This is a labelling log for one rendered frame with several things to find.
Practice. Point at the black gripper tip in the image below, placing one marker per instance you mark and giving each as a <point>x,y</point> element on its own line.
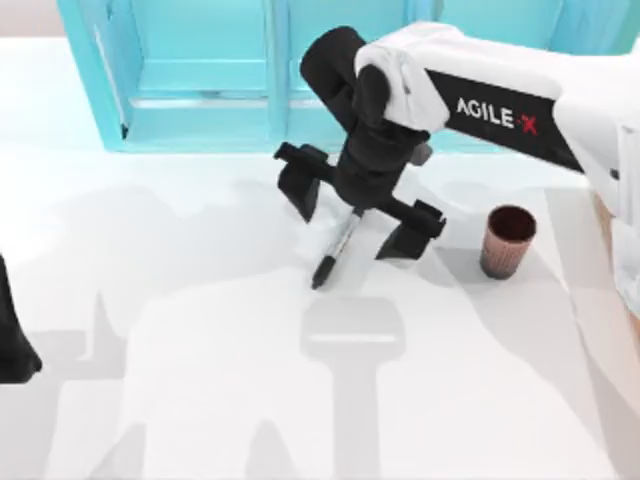
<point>12,340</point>

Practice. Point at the grey rounded camera box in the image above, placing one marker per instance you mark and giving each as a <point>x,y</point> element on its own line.
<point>422,153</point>

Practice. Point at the light blue rack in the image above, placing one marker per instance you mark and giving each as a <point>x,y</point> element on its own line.
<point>200,55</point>

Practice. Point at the black and grey pen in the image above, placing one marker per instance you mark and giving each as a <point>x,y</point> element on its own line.
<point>336,250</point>

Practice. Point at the brown ribbed cup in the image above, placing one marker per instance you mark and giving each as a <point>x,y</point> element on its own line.
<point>505,250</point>

